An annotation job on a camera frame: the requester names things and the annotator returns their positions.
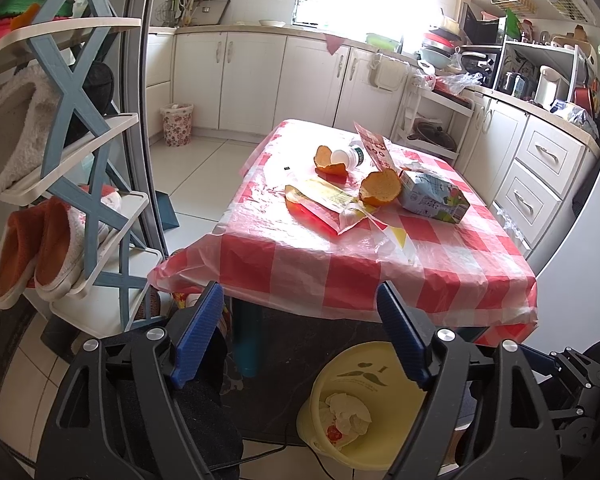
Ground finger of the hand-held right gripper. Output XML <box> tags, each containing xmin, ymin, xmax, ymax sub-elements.
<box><xmin>526</xmin><ymin>346</ymin><xmax>600</xmax><ymax>387</ymax></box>

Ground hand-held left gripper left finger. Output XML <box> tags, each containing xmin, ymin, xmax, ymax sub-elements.
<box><xmin>35</xmin><ymin>280</ymin><xmax>226</xmax><ymax>480</ymax></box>

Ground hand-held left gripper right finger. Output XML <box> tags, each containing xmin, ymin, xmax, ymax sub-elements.
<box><xmin>376</xmin><ymin>280</ymin><xmax>564</xmax><ymax>480</ymax></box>

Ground clear plastic bag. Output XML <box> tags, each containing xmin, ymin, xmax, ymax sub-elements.
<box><xmin>350</xmin><ymin>210</ymin><xmax>422</xmax><ymax>267</ymax></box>

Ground yellow plastic bucket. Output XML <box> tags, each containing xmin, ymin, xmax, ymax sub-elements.
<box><xmin>296</xmin><ymin>340</ymin><xmax>474</xmax><ymax>472</ymax></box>

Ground juice carton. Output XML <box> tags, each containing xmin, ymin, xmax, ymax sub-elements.
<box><xmin>397</xmin><ymin>168</ymin><xmax>471</xmax><ymax>224</ymax></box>

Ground large orange peel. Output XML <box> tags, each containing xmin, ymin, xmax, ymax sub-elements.
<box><xmin>358</xmin><ymin>168</ymin><xmax>402</xmax><ymax>208</ymax></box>

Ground yellow snack wrapper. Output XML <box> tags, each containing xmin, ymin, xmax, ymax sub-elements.
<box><xmin>284</xmin><ymin>178</ymin><xmax>381</xmax><ymax>237</ymax></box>

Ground red white snack packet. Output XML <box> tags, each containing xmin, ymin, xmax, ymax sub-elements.
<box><xmin>353</xmin><ymin>120</ymin><xmax>402</xmax><ymax>174</ymax></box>

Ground white plastic bottle green label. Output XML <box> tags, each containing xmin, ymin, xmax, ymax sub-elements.
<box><xmin>330</xmin><ymin>143</ymin><xmax>366</xmax><ymax>169</ymax></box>

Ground small orange peel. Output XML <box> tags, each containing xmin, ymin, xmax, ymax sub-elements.
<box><xmin>314</xmin><ymin>145</ymin><xmax>350</xmax><ymax>177</ymax></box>

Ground teal table leg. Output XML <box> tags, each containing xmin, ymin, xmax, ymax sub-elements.
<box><xmin>232</xmin><ymin>300</ymin><xmax>261</xmax><ymax>379</ymax></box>

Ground crumpled tissue wad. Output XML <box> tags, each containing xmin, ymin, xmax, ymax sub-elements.
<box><xmin>318</xmin><ymin>392</ymin><xmax>373</xmax><ymax>436</ymax></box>

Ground red checked plastic tablecloth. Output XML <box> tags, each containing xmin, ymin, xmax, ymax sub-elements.
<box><xmin>147</xmin><ymin>118</ymin><xmax>539</xmax><ymax>344</ymax></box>

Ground orange slipper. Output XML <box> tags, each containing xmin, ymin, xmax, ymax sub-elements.
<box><xmin>0</xmin><ymin>205</ymin><xmax>37</xmax><ymax>309</ymax></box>
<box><xmin>34</xmin><ymin>197</ymin><xmax>112</xmax><ymax>297</ymax></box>

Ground white drawer cabinet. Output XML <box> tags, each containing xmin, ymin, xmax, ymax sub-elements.
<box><xmin>459</xmin><ymin>89</ymin><xmax>600</xmax><ymax>262</ymax></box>

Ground dark pan lid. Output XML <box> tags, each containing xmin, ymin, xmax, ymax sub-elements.
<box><xmin>411</xmin><ymin>119</ymin><xmax>459</xmax><ymax>152</ymax></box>

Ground floral waste bin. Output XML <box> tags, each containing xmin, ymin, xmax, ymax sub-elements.
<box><xmin>159</xmin><ymin>103</ymin><xmax>195</xmax><ymax>148</ymax></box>

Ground white storage rack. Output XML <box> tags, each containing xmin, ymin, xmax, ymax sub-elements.
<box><xmin>394</xmin><ymin>66</ymin><xmax>474</xmax><ymax>162</ymax></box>

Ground white lower kitchen cabinets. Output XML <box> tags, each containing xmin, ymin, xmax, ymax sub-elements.
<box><xmin>172</xmin><ymin>26</ymin><xmax>422</xmax><ymax>137</ymax></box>

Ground black slipper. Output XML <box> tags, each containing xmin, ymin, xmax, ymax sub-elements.
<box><xmin>64</xmin><ymin>60</ymin><xmax>117</xmax><ymax>147</ymax></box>

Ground crumpled plastic bag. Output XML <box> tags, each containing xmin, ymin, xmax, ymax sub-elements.
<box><xmin>431</xmin><ymin>70</ymin><xmax>484</xmax><ymax>97</ymax></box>

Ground white stove side cabinets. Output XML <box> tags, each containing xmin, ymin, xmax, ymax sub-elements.
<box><xmin>146</xmin><ymin>26</ymin><xmax>177</xmax><ymax>87</ymax></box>

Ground white fluffy slipper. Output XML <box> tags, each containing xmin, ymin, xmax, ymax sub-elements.
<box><xmin>0</xmin><ymin>64</ymin><xmax>57</xmax><ymax>197</ymax></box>

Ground white kettle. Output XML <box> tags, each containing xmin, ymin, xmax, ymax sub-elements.
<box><xmin>534</xmin><ymin>64</ymin><xmax>564</xmax><ymax>109</ymax></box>

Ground blue white shoe rack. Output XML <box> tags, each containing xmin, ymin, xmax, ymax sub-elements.
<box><xmin>0</xmin><ymin>0</ymin><xmax>166</xmax><ymax>342</ymax></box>

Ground stack of basins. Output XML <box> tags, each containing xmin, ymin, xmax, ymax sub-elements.
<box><xmin>419</xmin><ymin>26</ymin><xmax>464</xmax><ymax>74</ymax></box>

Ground green basin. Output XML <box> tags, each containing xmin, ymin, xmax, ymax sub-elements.
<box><xmin>364</xmin><ymin>32</ymin><xmax>404</xmax><ymax>54</ymax></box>

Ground white countertop shelf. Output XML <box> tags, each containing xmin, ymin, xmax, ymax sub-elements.
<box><xmin>494</xmin><ymin>39</ymin><xmax>582</xmax><ymax>107</ymax></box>

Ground black microwave oven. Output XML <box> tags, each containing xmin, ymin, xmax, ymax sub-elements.
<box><xmin>459</xmin><ymin>2</ymin><xmax>507</xmax><ymax>47</ymax></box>

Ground black cable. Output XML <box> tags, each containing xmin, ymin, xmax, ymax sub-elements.
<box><xmin>214</xmin><ymin>439</ymin><xmax>302</xmax><ymax>469</ymax></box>

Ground metal sliding door frame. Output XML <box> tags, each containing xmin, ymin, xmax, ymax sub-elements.
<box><xmin>119</xmin><ymin>0</ymin><xmax>167</xmax><ymax>257</ymax></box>

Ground white wire basket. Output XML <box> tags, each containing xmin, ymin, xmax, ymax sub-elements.
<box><xmin>539</xmin><ymin>0</ymin><xmax>597</xmax><ymax>24</ymax></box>

